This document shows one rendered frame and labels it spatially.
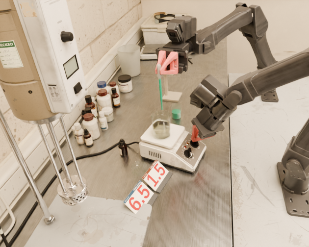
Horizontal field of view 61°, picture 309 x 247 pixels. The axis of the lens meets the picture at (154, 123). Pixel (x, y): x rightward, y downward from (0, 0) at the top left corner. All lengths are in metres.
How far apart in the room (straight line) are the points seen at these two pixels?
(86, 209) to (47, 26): 0.55
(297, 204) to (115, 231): 0.50
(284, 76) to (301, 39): 1.71
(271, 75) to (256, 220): 0.38
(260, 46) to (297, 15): 1.18
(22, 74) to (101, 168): 0.55
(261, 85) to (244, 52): 1.65
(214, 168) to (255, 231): 0.24
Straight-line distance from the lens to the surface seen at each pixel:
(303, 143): 0.76
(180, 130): 0.91
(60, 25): 0.44
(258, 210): 0.82
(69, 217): 0.82
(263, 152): 0.99
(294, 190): 0.87
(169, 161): 0.88
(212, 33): 0.95
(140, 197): 0.79
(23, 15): 0.42
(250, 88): 0.71
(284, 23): 2.32
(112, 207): 0.80
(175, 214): 0.78
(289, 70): 0.68
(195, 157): 0.88
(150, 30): 1.93
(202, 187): 0.84
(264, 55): 1.20
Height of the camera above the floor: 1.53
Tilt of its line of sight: 35 degrees down
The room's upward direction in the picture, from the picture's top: 5 degrees counter-clockwise
